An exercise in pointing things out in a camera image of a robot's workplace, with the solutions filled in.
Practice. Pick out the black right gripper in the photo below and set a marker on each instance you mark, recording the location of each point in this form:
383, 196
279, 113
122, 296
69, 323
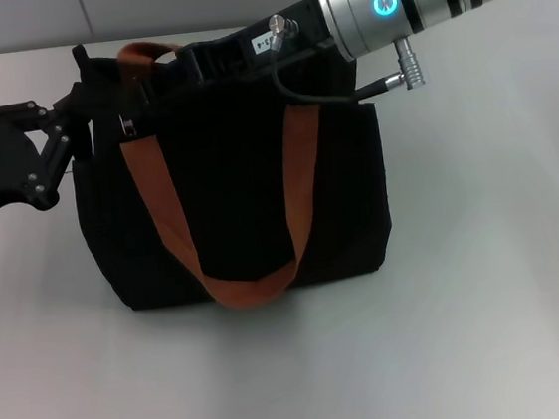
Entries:
242, 48

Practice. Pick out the silver zipper pull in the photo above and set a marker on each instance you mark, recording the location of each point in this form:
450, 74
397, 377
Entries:
129, 126

